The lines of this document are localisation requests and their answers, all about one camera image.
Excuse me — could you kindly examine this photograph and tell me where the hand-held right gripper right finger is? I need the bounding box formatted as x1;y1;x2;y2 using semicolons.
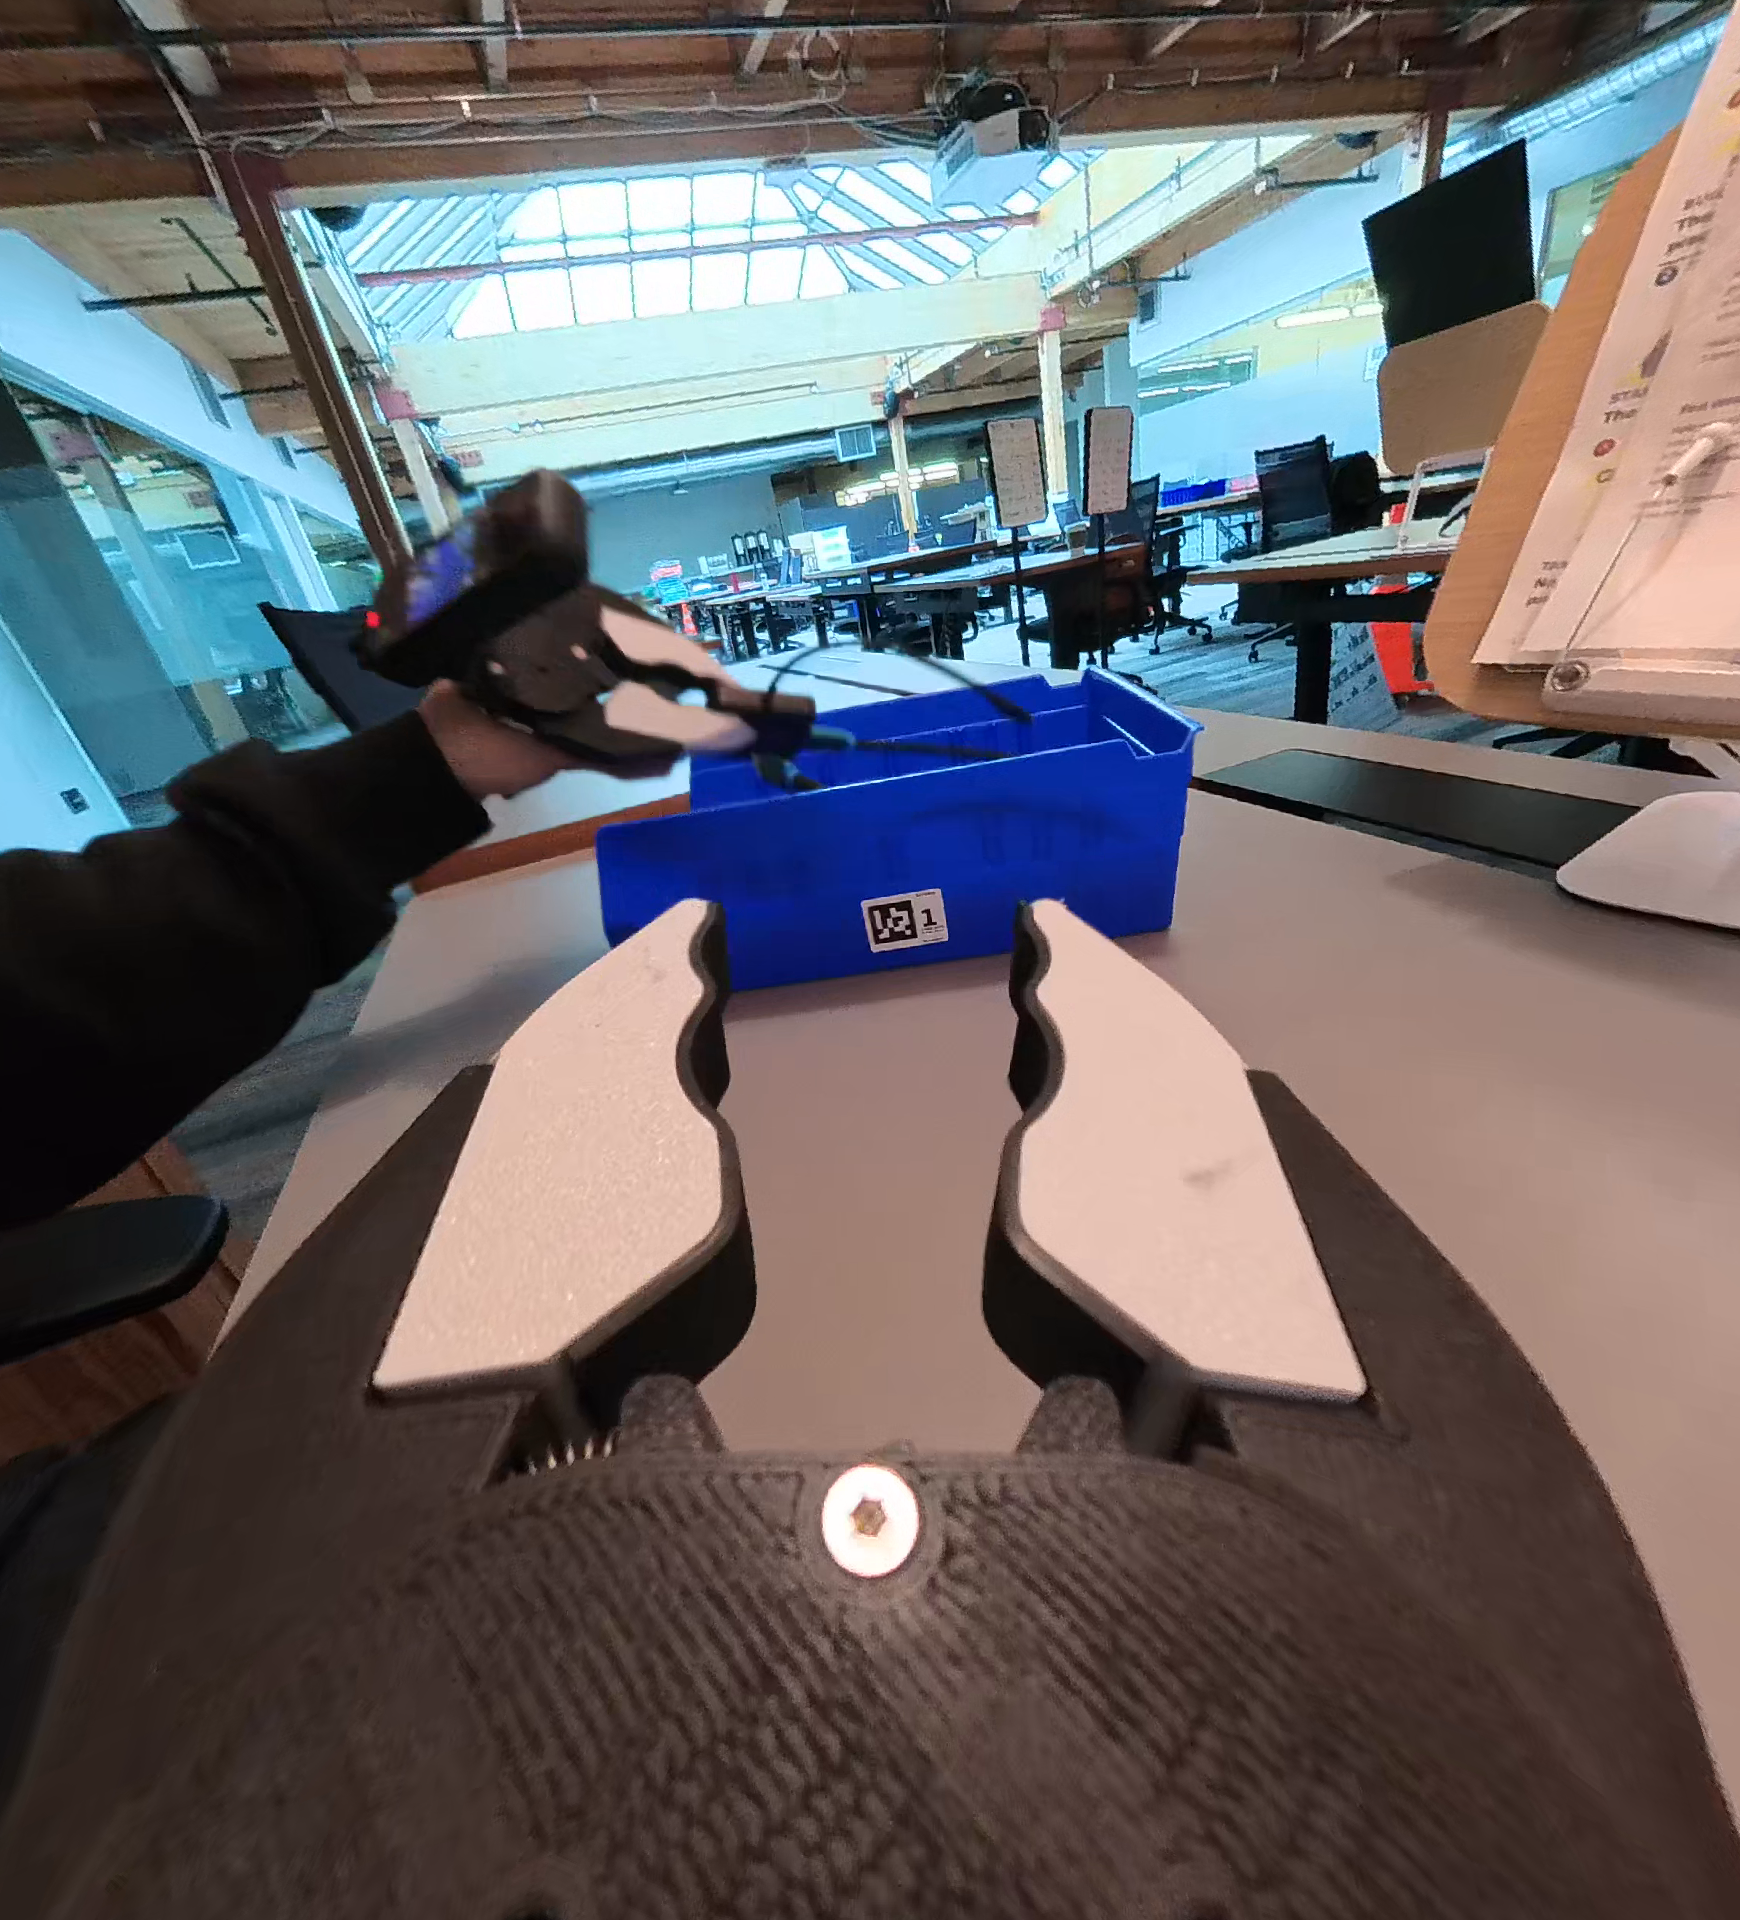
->
984;897;1370;1404

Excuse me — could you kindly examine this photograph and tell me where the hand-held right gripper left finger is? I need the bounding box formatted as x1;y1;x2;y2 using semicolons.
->
368;897;760;1404

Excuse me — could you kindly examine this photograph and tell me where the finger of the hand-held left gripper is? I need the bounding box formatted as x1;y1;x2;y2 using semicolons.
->
552;689;764;778
604;617;819;725

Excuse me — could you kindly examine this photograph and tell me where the black braided usb cable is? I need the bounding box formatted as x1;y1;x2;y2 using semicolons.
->
744;645;1037;791

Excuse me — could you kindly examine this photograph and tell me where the blue plastic bin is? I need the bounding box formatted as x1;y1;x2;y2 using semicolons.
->
596;667;1204;996

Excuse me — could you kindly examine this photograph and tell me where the person's left forearm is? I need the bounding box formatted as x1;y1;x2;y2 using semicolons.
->
0;711;494;1247

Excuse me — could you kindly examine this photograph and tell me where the person's left hand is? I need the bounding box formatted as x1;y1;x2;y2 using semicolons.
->
420;683;592;803

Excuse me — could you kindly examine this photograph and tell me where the black tilted panel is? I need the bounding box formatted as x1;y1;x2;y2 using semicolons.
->
258;600;428;732

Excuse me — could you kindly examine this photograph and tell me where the black table strip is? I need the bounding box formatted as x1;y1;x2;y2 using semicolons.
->
1195;752;1687;873

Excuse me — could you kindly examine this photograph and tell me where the black chair armrest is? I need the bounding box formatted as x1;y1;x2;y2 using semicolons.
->
0;1195;230;1397

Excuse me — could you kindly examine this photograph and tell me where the ceiling projector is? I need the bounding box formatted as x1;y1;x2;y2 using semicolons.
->
929;77;1058;205

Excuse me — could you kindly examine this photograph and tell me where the wooden office desk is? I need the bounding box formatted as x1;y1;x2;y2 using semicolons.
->
1193;528;1459;725

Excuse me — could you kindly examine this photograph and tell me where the black office chair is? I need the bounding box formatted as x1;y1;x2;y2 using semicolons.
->
1248;434;1384;662

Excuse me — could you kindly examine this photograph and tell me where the wooden document board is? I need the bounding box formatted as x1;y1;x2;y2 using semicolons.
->
1422;128;1740;753

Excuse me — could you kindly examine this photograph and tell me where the black monitor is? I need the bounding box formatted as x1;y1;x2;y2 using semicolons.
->
1362;137;1539;351

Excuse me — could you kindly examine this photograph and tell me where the laminated instruction sheet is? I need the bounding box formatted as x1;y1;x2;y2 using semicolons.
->
1469;0;1740;667

